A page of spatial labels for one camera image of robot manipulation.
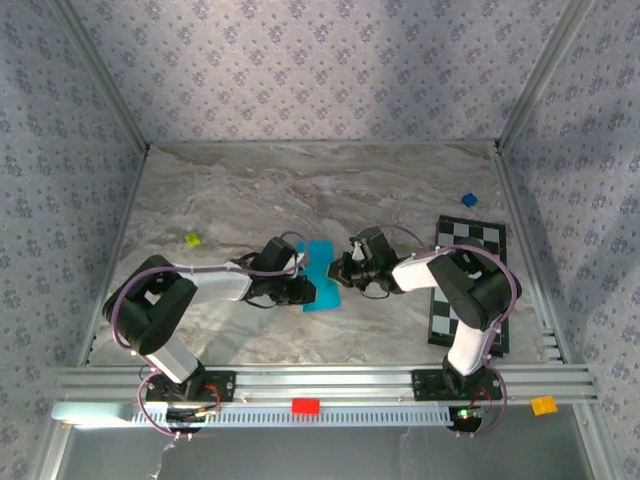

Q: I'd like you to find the black white checkerboard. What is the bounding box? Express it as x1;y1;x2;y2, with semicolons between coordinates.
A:
427;214;510;355

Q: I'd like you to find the orange brick block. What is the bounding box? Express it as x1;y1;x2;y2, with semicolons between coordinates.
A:
530;395;559;417

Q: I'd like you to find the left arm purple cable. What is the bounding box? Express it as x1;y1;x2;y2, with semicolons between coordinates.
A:
110;230;311;441

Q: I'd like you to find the aluminium mounting rail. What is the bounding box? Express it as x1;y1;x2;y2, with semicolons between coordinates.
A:
54;364;600;405

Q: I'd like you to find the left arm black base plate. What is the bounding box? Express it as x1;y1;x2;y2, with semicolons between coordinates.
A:
144;370;237;403

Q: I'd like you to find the white slotted cable duct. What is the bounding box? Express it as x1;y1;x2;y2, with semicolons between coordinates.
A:
130;402;454;428

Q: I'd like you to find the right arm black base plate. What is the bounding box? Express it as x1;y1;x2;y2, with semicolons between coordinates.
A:
410;368;504;402

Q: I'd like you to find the aluminium frame bar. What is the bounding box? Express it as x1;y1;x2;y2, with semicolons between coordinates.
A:
77;147;151;369
493;144;574;366

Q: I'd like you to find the aluminium frame post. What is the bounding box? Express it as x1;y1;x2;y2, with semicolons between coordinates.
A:
494;0;599;154
52;0;151;154

